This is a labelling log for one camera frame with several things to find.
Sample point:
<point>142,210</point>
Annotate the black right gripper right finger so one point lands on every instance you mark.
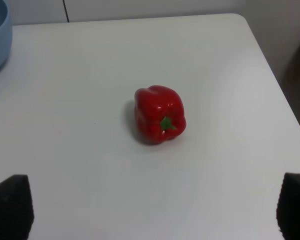
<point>288,207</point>

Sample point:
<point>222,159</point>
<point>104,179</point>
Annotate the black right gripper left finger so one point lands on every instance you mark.
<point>16,208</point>

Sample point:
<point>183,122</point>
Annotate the red bell pepper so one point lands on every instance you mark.
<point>159,113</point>

